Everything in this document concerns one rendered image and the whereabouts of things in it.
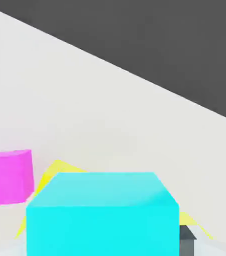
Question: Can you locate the small magenta cube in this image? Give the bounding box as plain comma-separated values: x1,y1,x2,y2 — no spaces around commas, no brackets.
0,149,35,207

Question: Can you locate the small yellow cube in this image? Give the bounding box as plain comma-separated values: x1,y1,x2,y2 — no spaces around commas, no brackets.
14,159,214,240

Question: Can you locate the small cyan cube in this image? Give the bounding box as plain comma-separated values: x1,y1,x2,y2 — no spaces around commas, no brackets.
26,171,180,256

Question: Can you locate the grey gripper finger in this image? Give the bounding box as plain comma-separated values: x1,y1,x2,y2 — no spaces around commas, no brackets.
179,224,215,256

